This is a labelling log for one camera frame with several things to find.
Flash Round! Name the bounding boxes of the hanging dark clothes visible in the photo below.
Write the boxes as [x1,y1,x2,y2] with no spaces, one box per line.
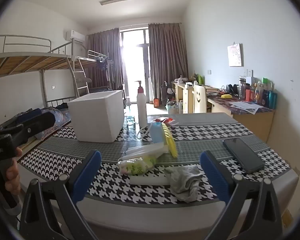
[95,56,110,83]

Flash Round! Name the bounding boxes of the black headphones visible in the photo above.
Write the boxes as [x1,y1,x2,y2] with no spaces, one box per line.
[226,84,239,97]

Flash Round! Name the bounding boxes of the red snack packet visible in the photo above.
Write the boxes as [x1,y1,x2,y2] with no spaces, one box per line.
[155,117,177,127]

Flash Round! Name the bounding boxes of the blue patterned quilt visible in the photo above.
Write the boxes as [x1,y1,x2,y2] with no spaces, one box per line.
[35,106,72,140]

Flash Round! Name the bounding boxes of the blue face mask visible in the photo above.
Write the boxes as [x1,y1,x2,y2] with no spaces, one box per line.
[137,121,165,144]

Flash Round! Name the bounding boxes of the wooden desk patterned cover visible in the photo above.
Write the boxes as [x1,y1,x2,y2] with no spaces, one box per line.
[206,90,275,143]

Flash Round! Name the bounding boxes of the glass balcony door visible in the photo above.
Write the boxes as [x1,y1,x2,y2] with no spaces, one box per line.
[119,29,150,103]

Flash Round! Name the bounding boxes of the white bucket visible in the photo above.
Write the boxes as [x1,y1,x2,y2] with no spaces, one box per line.
[165,102,178,114]

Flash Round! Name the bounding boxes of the white foam box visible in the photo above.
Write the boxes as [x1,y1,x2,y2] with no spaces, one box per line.
[67,90,125,143]

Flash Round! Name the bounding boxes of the wooden chair smiley face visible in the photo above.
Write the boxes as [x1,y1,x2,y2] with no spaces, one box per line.
[192,84,207,114]

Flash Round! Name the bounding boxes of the green white tissue packet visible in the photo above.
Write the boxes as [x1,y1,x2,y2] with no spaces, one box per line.
[117,155,157,176]

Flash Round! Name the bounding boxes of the person's left hand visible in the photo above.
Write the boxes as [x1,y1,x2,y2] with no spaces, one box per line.
[4,147,23,196]

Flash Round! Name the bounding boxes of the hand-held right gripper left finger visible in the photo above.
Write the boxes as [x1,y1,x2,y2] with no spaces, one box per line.
[19,150,102,240]

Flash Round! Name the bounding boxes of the white pump bottle red cap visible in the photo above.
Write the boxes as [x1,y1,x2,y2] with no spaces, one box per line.
[136,80,148,128]

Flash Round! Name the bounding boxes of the wooden desk with drawers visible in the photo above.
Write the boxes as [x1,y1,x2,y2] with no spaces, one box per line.
[171,81,194,114]

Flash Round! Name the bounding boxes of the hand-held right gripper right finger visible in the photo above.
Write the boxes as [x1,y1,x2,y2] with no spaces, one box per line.
[199,150,283,240]

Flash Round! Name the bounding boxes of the printed papers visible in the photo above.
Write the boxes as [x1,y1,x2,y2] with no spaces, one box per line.
[229,101,264,115]

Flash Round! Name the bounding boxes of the houndstooth tablecloth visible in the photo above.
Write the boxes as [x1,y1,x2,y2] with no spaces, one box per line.
[17,112,300,207]

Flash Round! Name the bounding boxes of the white foam strip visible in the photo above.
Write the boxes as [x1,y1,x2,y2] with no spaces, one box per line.
[129,175,170,185]

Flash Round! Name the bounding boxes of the row of toiletry bottles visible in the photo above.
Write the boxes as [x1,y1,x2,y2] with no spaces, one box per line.
[239,76,278,110]

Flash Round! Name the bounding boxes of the brown curtain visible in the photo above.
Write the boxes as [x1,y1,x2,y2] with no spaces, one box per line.
[87,28,124,98]
[148,22,189,100]

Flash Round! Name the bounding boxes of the metal bunk bed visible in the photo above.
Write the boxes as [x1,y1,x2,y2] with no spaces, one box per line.
[0,34,90,160]
[76,50,127,98]

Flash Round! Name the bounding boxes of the white air conditioner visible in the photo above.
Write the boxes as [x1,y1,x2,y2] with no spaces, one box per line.
[65,30,86,42]

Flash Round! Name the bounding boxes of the grey cloth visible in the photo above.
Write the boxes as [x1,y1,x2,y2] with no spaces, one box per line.
[164,164,203,203]

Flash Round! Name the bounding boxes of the wall poster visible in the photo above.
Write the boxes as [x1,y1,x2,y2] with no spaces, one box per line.
[227,43,243,67]

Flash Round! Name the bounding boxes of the black bag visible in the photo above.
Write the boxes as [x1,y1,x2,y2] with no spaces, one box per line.
[160,81,174,100]

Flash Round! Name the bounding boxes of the yellow ribbed soft strip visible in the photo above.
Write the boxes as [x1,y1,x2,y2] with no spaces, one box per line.
[161,122,178,158]

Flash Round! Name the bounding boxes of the black smartphone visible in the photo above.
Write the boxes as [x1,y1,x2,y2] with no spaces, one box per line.
[222,137,265,174]

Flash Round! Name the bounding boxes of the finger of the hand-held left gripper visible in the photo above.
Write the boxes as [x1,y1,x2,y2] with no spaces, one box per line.
[0,111,56,147]
[4,108,44,129]

